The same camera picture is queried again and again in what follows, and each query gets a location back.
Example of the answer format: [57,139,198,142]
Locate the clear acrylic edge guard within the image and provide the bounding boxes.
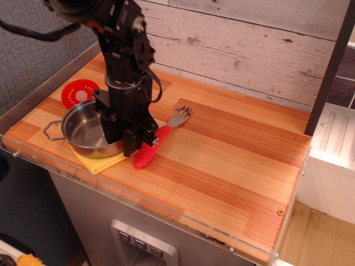
[3,129,311,265]

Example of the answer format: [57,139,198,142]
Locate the stainless steel pot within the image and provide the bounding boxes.
[43,99,124,159]

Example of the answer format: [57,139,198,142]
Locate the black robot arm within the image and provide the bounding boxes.
[1,1,159,158]

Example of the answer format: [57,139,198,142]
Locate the yellow folded cloth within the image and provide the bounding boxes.
[69,145,128,175]

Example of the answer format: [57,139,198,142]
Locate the silver dispenser panel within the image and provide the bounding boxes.
[110,219,179,265]

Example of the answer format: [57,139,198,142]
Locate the dark right cabinet post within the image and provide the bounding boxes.
[304,0,354,136]

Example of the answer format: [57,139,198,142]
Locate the red-handled metal fork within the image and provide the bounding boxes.
[134,105,193,169]

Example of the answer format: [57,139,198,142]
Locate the grey toy fridge cabinet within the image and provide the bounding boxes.
[50,172,252,265]

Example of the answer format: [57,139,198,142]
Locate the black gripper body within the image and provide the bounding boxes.
[93,74,158,146]

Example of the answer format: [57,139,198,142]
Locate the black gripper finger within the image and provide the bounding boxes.
[99,110,122,144]
[123,129,145,157]

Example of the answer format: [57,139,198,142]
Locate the red toy tomato slice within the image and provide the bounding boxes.
[61,79,100,109]

